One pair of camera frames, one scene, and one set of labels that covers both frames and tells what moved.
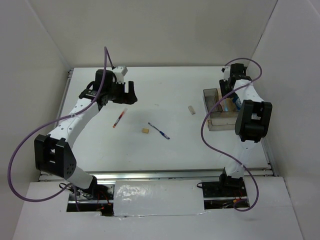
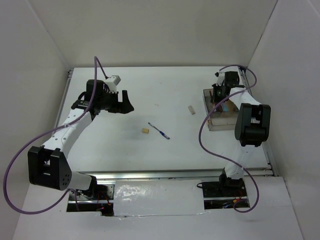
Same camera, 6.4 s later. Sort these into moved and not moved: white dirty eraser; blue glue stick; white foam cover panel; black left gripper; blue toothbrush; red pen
Moved: black left gripper; red pen
Not moved: blue glue stick; white foam cover panel; blue toothbrush; white dirty eraser
